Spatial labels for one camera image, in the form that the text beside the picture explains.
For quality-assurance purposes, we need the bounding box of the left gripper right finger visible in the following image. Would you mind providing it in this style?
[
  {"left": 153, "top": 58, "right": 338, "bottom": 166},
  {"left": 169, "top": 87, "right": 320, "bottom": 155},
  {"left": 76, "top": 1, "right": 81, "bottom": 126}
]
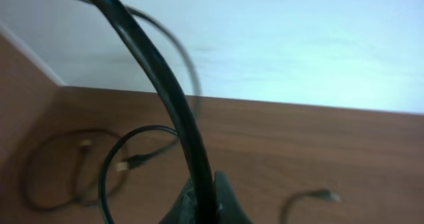
[{"left": 215, "top": 171, "right": 252, "bottom": 224}]

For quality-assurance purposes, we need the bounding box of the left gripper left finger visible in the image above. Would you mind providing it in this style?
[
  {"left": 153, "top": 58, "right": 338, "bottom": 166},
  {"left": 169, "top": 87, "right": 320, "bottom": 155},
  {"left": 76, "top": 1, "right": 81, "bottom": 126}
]
[{"left": 159, "top": 178, "right": 197, "bottom": 224}]

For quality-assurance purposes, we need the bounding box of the black thin usb cable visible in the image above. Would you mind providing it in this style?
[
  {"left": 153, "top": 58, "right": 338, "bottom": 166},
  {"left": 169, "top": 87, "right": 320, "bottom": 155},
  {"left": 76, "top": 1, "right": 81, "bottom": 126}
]
[{"left": 21, "top": 128, "right": 130, "bottom": 213}]

